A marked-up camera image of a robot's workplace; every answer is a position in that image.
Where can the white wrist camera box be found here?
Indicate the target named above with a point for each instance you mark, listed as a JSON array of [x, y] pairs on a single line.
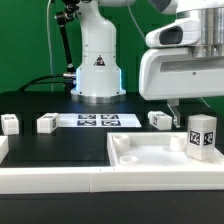
[[182, 32]]

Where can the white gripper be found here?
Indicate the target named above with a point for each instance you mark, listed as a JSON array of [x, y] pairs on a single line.
[[173, 74]]

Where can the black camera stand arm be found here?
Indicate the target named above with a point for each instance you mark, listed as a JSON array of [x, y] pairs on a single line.
[[62, 18]]

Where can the white square tabletop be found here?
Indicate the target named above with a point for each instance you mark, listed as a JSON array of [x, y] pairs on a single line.
[[153, 149]]

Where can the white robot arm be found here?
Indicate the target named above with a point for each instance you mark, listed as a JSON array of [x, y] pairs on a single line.
[[98, 78]]

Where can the white sheet with fiducial tags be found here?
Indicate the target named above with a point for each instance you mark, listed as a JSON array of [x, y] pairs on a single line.
[[98, 120]]

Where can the white U-shaped obstacle fence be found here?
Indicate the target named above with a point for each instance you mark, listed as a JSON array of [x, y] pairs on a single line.
[[110, 178]]

